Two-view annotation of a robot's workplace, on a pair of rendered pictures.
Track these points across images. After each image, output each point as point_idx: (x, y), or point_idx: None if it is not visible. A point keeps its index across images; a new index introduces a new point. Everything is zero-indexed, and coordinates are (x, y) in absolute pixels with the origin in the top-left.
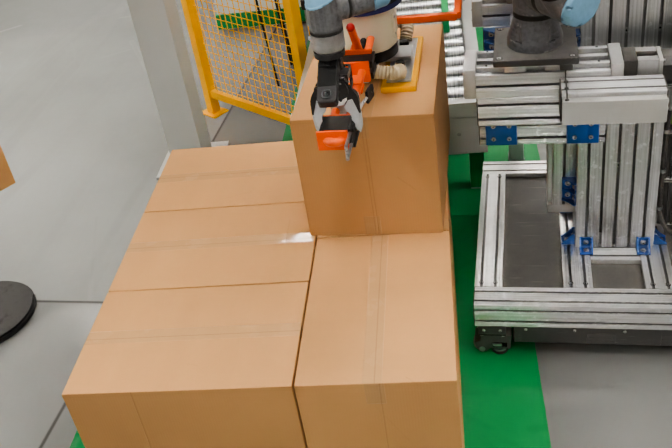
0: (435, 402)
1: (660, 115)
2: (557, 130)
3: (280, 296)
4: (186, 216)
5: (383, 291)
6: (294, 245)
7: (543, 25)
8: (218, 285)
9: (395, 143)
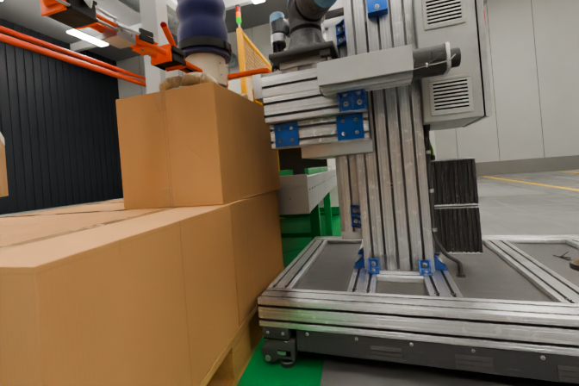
0: (4, 322)
1: (406, 63)
2: (329, 129)
3: (29, 226)
4: (67, 209)
5: (118, 221)
6: (103, 212)
7: (308, 31)
8: (3, 224)
9: (185, 112)
